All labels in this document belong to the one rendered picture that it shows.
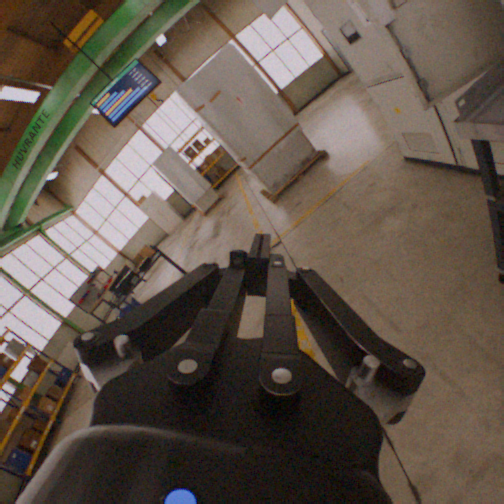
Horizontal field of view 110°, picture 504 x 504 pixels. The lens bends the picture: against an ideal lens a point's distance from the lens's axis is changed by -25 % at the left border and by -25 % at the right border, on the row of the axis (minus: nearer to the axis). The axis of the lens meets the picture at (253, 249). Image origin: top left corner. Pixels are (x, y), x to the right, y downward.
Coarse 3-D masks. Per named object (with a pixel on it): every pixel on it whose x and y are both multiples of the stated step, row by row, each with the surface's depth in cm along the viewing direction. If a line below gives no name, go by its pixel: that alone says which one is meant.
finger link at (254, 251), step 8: (256, 240) 20; (256, 248) 18; (248, 256) 16; (256, 256) 16; (248, 264) 16; (256, 264) 16; (248, 272) 16; (256, 272) 16; (248, 280) 17; (256, 280) 16; (248, 288) 17; (256, 288) 17
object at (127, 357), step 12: (120, 336) 8; (120, 348) 8; (132, 348) 8; (108, 360) 8; (120, 360) 8; (132, 360) 8; (84, 372) 7; (96, 372) 7; (108, 372) 7; (120, 372) 7; (96, 384) 7
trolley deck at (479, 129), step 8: (496, 104) 44; (488, 112) 45; (496, 112) 43; (456, 120) 54; (480, 120) 46; (488, 120) 44; (496, 120) 42; (456, 128) 55; (464, 128) 52; (472, 128) 49; (480, 128) 47; (488, 128) 44; (496, 128) 42; (464, 136) 54; (472, 136) 51; (480, 136) 49; (488, 136) 46; (496, 136) 44
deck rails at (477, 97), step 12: (492, 72) 45; (480, 84) 46; (492, 84) 46; (468, 96) 48; (480, 96) 48; (492, 96) 47; (456, 108) 50; (468, 108) 49; (480, 108) 48; (468, 120) 49
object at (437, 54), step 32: (384, 0) 52; (416, 0) 51; (448, 0) 48; (480, 0) 45; (384, 32) 58; (416, 32) 57; (448, 32) 55; (480, 32) 51; (416, 64) 64; (448, 64) 61; (480, 64) 58; (416, 96) 69
